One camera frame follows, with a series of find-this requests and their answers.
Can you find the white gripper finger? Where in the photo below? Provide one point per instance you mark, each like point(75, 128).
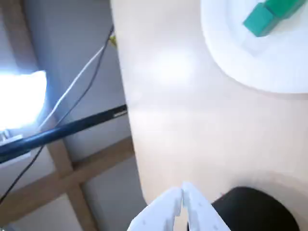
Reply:
point(204, 216)
point(158, 211)

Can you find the green block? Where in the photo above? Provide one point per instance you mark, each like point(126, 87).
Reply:
point(284, 8)
point(257, 21)

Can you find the white paper plate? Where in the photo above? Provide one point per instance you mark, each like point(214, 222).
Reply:
point(240, 67)

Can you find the black printed tripod leg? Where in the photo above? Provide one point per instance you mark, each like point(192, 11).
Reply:
point(72, 126)

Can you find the yellow green tape bit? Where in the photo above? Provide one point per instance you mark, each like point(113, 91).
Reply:
point(112, 41)

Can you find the black pot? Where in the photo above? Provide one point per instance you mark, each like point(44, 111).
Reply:
point(255, 211)

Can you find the wooden lattice frame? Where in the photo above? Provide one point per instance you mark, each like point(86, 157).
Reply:
point(69, 174)

